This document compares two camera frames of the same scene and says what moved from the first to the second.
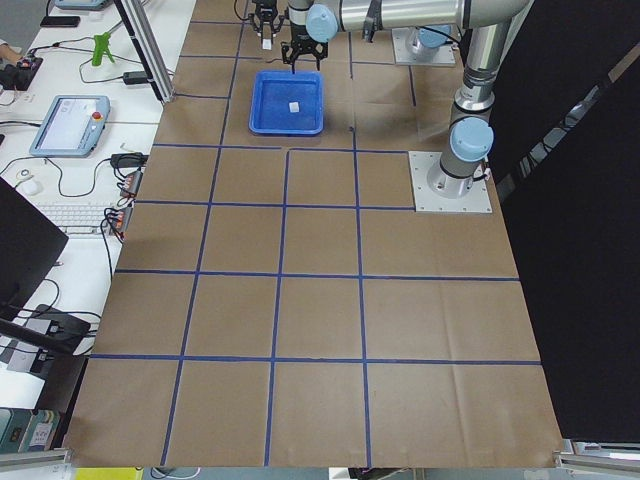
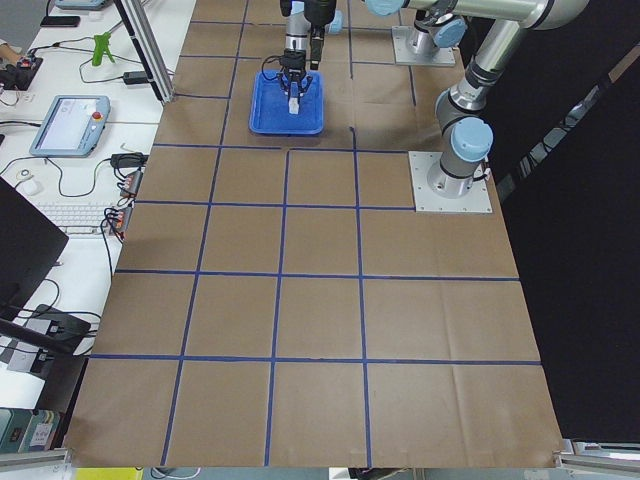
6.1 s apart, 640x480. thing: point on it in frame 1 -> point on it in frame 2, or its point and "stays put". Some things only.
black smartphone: x=60 y=21 stays put
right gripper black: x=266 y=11 -> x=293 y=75
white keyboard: x=78 y=218 stays put
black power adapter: x=135 y=77 stays put
